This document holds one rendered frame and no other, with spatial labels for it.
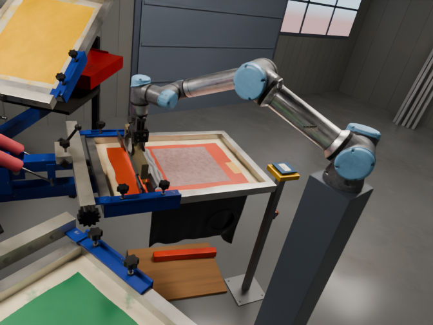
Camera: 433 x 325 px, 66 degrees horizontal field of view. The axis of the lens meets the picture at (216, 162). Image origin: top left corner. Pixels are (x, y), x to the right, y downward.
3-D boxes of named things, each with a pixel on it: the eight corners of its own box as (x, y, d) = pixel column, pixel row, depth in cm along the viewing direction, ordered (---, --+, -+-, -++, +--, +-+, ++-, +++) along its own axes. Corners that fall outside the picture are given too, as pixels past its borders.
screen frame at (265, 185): (223, 136, 204) (223, 130, 203) (274, 191, 161) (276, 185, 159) (84, 140, 170) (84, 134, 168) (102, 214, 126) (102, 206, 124)
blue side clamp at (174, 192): (176, 200, 143) (178, 187, 139) (179, 207, 139) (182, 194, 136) (102, 209, 130) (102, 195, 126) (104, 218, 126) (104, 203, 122)
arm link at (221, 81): (281, 51, 124) (173, 76, 147) (273, 55, 115) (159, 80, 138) (287, 82, 128) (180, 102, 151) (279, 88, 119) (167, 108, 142)
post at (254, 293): (250, 273, 241) (288, 157, 194) (267, 298, 224) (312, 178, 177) (223, 279, 231) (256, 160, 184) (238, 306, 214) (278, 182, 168)
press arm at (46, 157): (71, 162, 145) (70, 152, 142) (72, 169, 140) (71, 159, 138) (24, 165, 137) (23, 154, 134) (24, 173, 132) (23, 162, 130)
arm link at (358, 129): (368, 158, 128) (383, 126, 121) (367, 173, 116) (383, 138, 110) (337, 147, 131) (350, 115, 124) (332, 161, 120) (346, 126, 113)
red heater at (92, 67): (66, 58, 267) (65, 42, 261) (122, 69, 267) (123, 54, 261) (19, 78, 214) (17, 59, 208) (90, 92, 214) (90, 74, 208)
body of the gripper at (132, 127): (131, 144, 140) (132, 117, 134) (126, 135, 147) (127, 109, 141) (149, 143, 144) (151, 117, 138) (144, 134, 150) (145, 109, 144)
